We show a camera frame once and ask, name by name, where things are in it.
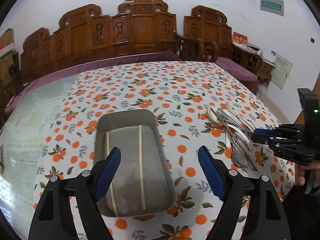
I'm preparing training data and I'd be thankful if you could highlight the wooden chopstick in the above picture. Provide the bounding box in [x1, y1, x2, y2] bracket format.
[139, 125, 146, 210]
[106, 132, 118, 217]

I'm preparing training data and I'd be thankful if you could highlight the grey wall panel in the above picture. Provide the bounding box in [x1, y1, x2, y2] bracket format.
[259, 0, 285, 17]

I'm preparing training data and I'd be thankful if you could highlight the small purple seat cushion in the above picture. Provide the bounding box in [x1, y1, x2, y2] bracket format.
[215, 56, 258, 82]

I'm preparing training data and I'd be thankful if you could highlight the white wall cabinet door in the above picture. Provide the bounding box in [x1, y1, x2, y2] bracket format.
[271, 54, 293, 90]

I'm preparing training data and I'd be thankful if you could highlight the rectangular metal tray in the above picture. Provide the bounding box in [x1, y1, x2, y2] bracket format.
[93, 109, 176, 217]

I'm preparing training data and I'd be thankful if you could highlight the orange print tablecloth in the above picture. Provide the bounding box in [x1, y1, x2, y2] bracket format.
[32, 61, 297, 240]

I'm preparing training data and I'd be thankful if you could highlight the pile of metal spoons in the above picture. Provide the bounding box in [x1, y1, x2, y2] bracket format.
[206, 105, 260, 173]

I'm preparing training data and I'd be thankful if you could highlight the carved wooden armchair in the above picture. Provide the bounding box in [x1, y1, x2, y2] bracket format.
[175, 5, 264, 80]

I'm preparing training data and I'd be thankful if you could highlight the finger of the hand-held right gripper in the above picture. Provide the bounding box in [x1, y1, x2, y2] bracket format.
[251, 128, 282, 144]

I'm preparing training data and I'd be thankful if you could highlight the person's dark clothing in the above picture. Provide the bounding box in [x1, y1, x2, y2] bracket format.
[282, 184, 320, 240]

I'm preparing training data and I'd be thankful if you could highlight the white box with blue print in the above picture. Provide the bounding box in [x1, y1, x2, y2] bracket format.
[261, 49, 278, 63]

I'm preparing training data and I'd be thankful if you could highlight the wooden side table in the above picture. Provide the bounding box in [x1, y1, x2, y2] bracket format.
[232, 42, 276, 87]

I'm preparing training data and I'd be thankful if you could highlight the person's right hand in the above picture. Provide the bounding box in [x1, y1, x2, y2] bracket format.
[295, 164, 312, 187]

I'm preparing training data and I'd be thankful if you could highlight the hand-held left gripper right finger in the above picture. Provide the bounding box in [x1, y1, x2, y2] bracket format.
[197, 145, 292, 240]

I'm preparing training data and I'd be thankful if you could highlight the red desk calendar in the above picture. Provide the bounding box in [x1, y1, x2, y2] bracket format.
[232, 32, 248, 44]

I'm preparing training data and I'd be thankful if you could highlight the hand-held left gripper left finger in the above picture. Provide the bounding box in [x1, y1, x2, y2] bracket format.
[28, 146, 122, 240]

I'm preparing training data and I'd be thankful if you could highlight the carved wooden sofa bench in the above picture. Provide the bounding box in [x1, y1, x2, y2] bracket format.
[19, 0, 181, 83]

